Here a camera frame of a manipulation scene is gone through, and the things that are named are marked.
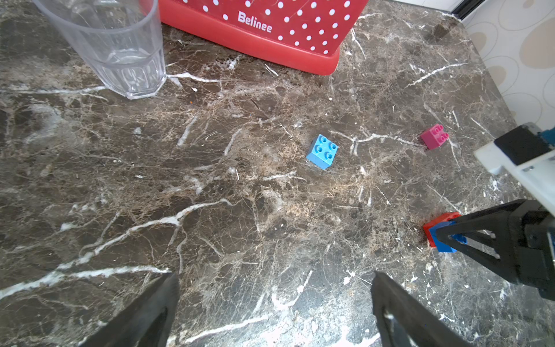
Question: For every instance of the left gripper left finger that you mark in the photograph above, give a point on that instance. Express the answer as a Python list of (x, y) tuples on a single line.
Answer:
[(147, 321)]

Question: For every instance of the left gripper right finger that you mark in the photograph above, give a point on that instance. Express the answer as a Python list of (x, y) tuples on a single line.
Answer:
[(402, 321)]

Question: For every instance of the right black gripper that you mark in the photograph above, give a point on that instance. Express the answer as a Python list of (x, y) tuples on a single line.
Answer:
[(514, 240)]

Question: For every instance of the red lego brick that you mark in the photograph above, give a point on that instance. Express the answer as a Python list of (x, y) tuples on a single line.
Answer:
[(431, 227)]

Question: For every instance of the magenta small lego brick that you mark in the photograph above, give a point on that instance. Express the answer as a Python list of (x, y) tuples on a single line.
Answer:
[(434, 137)]

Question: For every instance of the light blue small lego brick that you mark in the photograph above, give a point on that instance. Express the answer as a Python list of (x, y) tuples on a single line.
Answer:
[(322, 152)]

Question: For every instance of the red polka dot toaster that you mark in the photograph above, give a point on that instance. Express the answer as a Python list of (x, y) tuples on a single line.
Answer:
[(304, 35)]

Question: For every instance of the clear plastic cup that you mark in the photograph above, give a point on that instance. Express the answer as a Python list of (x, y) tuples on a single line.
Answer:
[(121, 41)]

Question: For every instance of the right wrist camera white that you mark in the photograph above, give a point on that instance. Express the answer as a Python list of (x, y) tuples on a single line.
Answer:
[(527, 154)]

